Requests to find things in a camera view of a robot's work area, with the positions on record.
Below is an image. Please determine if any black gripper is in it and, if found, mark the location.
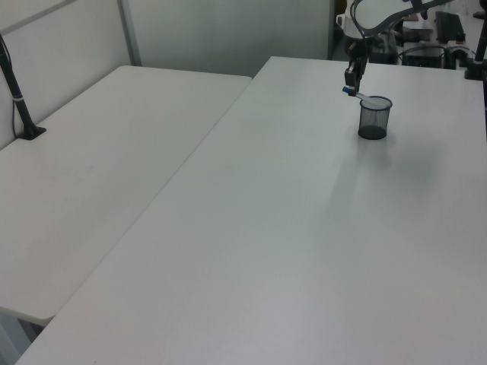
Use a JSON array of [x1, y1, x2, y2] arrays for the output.
[[343, 35, 370, 97]]

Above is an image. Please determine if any white marker with blue cap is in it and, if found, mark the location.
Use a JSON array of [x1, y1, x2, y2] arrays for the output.
[[341, 86, 377, 104]]

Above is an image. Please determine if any black mesh pen cup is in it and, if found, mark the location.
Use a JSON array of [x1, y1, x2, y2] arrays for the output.
[[357, 95, 393, 140]]

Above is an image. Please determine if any dark lab equipment clutter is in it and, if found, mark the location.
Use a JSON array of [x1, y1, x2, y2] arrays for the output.
[[371, 10, 469, 71]]

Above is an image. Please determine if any black clamped stand pole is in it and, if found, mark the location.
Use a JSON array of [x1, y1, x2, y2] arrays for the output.
[[463, 0, 487, 81]]

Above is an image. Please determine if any black cable on robot arm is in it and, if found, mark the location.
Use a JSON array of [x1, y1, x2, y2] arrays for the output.
[[349, 0, 372, 43]]

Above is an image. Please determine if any grey metal partition post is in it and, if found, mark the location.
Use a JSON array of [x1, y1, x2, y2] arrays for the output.
[[116, 0, 143, 67]]

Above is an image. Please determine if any black camera pole with base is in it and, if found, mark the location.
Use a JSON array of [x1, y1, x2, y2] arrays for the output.
[[0, 32, 48, 141]]

